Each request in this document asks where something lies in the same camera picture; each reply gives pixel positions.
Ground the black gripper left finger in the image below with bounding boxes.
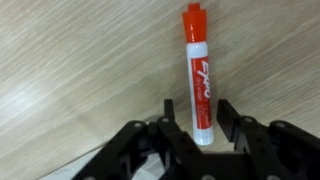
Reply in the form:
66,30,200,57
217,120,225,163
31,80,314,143
164,99,175,120

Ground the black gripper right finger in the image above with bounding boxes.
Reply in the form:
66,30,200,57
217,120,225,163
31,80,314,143
217,99,240,143

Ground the red white Expo marker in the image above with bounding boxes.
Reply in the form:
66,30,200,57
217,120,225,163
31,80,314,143
182,3,214,145

